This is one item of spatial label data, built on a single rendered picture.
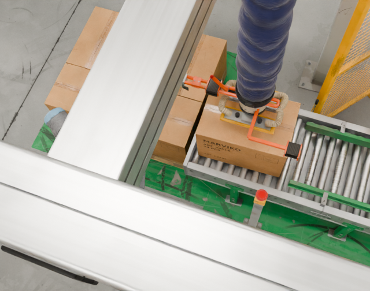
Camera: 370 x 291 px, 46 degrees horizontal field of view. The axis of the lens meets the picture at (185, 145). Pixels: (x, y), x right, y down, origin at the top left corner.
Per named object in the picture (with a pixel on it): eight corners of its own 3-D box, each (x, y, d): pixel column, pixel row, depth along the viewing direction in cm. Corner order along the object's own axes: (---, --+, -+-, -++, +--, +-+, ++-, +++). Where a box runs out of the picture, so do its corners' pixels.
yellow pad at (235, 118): (277, 120, 268) (278, 117, 264) (273, 135, 265) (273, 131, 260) (224, 106, 275) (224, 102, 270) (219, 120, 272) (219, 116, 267)
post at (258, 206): (255, 226, 353) (268, 193, 260) (253, 234, 350) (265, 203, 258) (247, 223, 354) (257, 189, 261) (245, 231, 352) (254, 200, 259)
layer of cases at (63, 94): (226, 66, 393) (226, 40, 356) (188, 165, 361) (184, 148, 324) (106, 33, 417) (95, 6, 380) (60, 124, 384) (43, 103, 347)
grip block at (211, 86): (222, 84, 269) (222, 79, 264) (218, 97, 266) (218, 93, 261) (210, 81, 271) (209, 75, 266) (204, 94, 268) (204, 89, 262)
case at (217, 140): (292, 127, 323) (300, 103, 286) (278, 177, 310) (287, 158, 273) (213, 108, 334) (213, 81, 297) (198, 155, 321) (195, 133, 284)
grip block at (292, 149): (301, 147, 250) (302, 144, 245) (297, 160, 247) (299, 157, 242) (287, 143, 251) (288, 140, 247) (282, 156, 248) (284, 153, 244)
